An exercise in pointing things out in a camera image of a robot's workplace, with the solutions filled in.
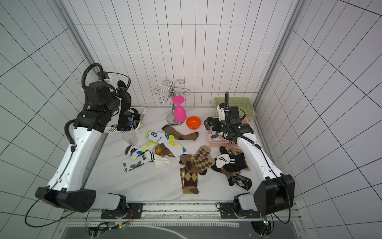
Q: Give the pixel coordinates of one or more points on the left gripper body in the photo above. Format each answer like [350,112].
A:
[113,104]

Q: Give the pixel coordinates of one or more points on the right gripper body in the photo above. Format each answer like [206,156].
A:
[216,123]

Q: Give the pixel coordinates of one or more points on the white sock grey pattern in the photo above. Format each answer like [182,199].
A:
[216,137]

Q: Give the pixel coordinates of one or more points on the black sock white logo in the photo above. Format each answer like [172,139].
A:
[125,116]

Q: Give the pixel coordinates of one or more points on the black striped sock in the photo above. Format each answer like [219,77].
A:
[136,116]

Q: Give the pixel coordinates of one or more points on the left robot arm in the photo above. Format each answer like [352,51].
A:
[65,190]

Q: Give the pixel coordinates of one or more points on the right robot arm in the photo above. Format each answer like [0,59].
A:
[271,191]

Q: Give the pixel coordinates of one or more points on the pink plastic basket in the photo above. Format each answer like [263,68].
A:
[219,141]

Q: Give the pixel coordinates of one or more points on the green plastic basket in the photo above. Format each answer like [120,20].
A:
[243,103]

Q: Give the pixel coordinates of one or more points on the white plastic basket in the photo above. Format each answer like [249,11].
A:
[111,127]

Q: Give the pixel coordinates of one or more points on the orange plastic bowl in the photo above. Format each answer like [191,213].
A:
[193,122]

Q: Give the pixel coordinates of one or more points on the black white sock pile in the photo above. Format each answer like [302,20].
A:
[230,160]

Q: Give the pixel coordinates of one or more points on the brown long sock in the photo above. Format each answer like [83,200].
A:
[170,130]

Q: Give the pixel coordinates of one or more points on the clear drinking glass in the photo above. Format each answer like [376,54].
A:
[130,137]

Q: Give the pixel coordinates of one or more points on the pink plastic goblet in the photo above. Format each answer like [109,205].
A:
[180,114]

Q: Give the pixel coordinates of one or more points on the brown argyle sock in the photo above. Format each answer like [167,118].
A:
[194,165]

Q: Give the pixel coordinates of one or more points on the black grey argyle sock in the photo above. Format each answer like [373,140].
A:
[239,180]

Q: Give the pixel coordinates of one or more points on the white sock yellow blue patches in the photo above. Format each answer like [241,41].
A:
[168,140]

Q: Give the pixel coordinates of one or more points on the chrome cup holder stand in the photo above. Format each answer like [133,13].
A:
[173,92]

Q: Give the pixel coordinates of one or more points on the yellow brown plaid sock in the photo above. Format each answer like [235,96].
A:
[162,150]

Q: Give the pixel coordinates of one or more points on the white sock thin stripes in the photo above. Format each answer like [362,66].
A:
[159,161]

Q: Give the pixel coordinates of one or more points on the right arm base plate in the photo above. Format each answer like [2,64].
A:
[232,210]

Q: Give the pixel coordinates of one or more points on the aluminium rail frame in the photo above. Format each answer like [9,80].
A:
[182,213]

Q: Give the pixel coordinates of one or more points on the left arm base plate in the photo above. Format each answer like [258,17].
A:
[133,210]

